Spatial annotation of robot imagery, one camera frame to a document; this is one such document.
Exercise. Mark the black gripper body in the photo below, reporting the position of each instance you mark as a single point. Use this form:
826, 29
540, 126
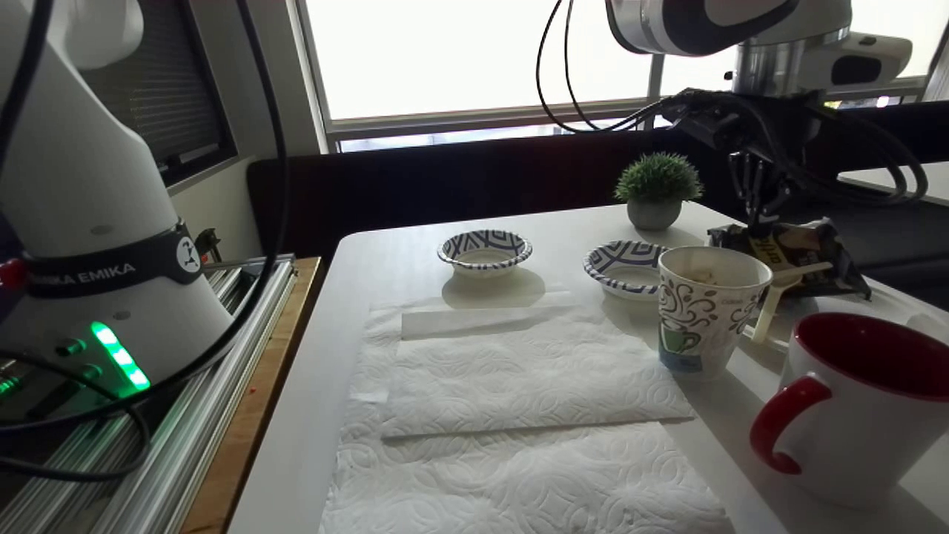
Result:
758, 123

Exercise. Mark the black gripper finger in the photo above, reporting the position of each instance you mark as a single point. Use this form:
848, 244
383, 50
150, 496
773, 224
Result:
773, 188
745, 188

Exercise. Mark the small green potted plant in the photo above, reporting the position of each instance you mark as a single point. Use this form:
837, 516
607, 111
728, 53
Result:
656, 180

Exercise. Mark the white side table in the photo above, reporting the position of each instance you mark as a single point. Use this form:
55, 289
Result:
890, 180

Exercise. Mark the pale wooden rack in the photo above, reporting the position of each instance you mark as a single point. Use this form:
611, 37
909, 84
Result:
762, 314

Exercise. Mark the paper cup with doodle print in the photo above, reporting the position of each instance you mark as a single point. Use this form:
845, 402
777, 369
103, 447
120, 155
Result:
706, 314

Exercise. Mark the black white patterned bowl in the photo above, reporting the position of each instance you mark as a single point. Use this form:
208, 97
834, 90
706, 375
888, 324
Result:
619, 261
485, 249

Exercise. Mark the white mug red inside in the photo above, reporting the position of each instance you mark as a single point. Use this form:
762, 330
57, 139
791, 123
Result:
869, 424

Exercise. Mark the folded white paper towel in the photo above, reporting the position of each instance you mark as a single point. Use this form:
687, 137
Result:
536, 375

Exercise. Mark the dark sofa bench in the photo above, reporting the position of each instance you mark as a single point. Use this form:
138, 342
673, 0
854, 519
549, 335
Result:
447, 188

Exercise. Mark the large white paper towel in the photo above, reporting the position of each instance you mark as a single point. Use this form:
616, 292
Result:
522, 485

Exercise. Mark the red black clamp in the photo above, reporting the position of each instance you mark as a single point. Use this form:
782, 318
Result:
208, 246

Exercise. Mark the wooden base board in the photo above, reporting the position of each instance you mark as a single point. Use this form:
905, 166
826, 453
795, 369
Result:
248, 416

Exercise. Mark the dark louvered window panel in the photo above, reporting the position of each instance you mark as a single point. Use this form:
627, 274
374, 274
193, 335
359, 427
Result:
157, 90

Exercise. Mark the grey window frame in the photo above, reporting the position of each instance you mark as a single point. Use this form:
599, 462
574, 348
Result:
493, 115

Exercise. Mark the aluminium extrusion mounting frame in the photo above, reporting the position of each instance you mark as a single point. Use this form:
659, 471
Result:
197, 416

